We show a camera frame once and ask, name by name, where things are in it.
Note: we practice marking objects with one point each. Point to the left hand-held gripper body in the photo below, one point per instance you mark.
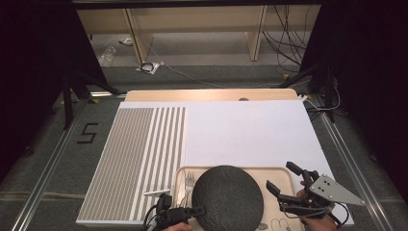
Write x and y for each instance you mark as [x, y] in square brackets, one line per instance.
[168, 216]

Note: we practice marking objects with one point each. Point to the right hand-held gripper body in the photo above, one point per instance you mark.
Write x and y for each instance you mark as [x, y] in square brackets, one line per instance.
[327, 189]

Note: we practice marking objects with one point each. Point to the beige tray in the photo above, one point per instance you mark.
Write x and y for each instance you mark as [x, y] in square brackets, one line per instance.
[279, 174]

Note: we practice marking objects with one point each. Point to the silver fork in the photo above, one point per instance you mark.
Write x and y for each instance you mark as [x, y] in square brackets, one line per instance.
[190, 183]

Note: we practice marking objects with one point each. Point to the black round plate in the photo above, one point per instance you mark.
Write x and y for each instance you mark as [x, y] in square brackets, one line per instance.
[227, 199]

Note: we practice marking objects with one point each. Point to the person's left hand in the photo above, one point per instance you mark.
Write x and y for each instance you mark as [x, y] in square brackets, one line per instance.
[178, 227]

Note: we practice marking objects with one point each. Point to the person's right hand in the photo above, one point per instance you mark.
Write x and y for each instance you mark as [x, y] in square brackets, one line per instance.
[319, 224]

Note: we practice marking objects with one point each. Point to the striped white placemat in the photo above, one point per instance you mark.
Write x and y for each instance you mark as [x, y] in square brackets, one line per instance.
[250, 134]

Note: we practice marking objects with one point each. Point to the grey striped placemat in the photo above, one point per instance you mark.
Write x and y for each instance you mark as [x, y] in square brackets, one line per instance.
[134, 154]

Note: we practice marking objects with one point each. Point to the black metal stand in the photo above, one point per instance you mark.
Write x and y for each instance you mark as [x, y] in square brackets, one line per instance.
[67, 99]
[328, 93]

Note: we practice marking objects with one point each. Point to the light wooden table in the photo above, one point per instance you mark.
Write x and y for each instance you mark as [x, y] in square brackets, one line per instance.
[205, 95]

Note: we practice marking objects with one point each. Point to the black curtain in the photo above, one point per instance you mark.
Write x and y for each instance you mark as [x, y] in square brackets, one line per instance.
[369, 64]
[32, 64]

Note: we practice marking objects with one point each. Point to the clear plastic bottle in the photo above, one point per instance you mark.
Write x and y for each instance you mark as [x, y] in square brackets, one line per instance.
[107, 56]

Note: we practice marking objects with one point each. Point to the small white packet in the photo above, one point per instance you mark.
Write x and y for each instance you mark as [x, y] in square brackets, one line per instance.
[126, 41]

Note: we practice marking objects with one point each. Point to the light wooden shelf unit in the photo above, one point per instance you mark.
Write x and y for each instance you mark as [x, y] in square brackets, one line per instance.
[192, 19]

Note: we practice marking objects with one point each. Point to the aluminium floor rail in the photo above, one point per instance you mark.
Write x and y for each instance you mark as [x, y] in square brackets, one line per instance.
[48, 166]
[352, 163]

